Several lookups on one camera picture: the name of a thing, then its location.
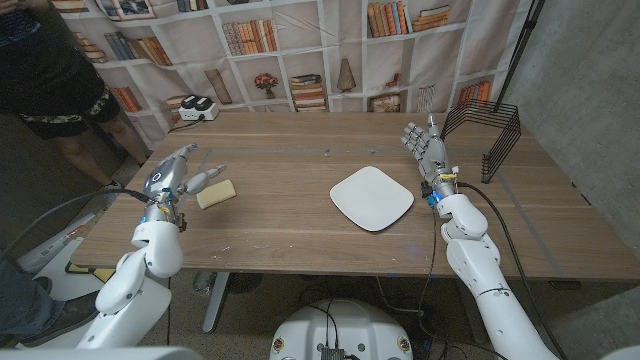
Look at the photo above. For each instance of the yellow floor pad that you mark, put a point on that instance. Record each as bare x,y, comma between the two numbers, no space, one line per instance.
104,275

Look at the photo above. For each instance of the grey table leg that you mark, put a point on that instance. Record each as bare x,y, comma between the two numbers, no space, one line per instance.
462,300

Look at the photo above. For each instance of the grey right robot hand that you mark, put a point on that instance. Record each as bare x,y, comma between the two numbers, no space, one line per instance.
434,157

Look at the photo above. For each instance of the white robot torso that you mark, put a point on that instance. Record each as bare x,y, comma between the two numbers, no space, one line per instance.
360,325

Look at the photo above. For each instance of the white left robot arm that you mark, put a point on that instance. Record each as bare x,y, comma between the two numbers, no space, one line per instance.
150,250

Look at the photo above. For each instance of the yellow sponge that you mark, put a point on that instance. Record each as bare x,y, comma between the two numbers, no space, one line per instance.
216,194

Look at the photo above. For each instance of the white square paper plate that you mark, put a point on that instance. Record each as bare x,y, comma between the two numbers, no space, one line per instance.
372,200

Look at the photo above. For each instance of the grey tape strip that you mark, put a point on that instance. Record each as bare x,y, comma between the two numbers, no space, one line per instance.
530,225
205,159

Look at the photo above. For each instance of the white power strip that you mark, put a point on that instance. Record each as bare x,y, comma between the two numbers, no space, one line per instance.
198,110

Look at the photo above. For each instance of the standing person in black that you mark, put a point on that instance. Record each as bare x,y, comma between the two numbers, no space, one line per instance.
45,85

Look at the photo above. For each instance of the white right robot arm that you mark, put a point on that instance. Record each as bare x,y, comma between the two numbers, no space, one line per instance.
480,280

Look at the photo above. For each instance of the black tripod stand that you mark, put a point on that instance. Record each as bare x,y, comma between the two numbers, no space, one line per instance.
518,50

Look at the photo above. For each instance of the printed bookshelf backdrop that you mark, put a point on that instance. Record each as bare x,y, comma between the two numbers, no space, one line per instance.
440,55

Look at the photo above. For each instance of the white floor box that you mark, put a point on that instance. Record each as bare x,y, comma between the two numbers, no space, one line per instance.
55,242

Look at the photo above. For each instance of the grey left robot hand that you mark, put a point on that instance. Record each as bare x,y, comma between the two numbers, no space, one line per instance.
165,180

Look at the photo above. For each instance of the seated person in jeans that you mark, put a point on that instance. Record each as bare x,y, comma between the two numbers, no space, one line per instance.
25,305

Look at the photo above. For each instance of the white table leg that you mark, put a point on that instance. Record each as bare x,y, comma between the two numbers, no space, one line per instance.
216,305

